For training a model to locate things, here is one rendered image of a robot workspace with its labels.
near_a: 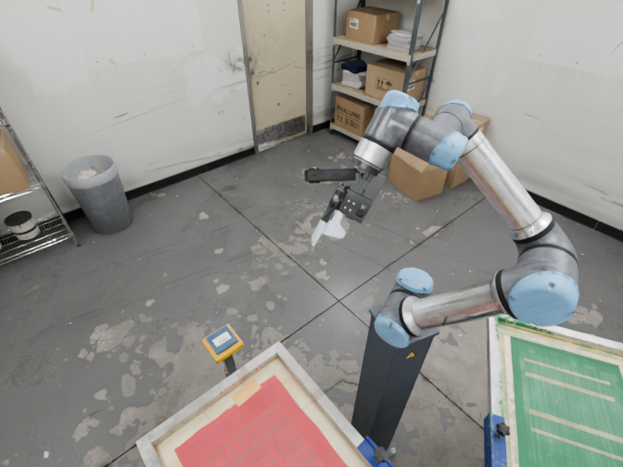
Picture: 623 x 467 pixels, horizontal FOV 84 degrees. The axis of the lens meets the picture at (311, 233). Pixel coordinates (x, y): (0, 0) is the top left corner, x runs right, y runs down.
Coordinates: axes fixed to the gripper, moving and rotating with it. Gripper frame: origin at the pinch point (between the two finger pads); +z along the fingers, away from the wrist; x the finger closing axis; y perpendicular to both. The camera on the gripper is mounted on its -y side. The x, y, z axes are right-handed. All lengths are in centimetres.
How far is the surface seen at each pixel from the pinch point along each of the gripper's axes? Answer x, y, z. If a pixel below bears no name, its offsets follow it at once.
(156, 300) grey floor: 166, -103, 149
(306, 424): 31, 26, 67
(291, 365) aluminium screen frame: 45, 12, 59
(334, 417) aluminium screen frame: 32, 33, 60
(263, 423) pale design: 29, 13, 74
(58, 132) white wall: 200, -268, 79
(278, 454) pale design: 22, 21, 75
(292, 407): 35, 19, 67
